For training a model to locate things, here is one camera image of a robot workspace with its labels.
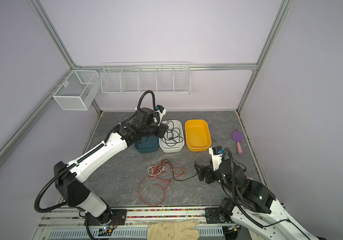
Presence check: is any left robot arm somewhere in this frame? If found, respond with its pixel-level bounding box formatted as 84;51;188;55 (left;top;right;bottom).
34;90;168;225

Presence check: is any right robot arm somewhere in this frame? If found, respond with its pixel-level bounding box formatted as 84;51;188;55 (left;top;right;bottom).
194;146;318;240

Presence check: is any thin black cable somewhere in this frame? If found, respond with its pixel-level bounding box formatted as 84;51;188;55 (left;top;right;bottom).
161;119;184;148

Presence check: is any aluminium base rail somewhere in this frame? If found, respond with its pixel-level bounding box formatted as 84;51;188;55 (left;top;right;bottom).
33;203;250;240

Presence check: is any small white mesh basket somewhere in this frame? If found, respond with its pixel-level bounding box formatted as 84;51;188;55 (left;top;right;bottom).
53;70;101;111

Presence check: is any thin black wire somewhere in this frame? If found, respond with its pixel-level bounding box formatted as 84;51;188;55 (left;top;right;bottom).
159;158;199;182

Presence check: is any cream work glove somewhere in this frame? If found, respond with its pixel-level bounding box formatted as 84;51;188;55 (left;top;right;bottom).
147;220;200;240

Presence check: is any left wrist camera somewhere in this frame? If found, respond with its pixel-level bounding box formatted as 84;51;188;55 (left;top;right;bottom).
155;105;166;125

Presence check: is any thin white cable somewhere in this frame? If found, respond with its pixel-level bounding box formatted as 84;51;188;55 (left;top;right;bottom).
146;161;160;178

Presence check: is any white plastic tub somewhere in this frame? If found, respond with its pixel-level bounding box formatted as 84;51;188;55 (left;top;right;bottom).
159;120;185;153

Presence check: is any yellow plastic tub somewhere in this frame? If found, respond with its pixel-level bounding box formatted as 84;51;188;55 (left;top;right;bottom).
185;120;211;152

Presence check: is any thick red cable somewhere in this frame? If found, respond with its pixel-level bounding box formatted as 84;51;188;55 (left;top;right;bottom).
137;160;186;207

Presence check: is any long white wire basket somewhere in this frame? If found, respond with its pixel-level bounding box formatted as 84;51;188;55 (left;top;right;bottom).
100;62;191;94

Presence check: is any teal plastic tub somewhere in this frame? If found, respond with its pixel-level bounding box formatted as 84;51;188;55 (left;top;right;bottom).
134;136;159;154

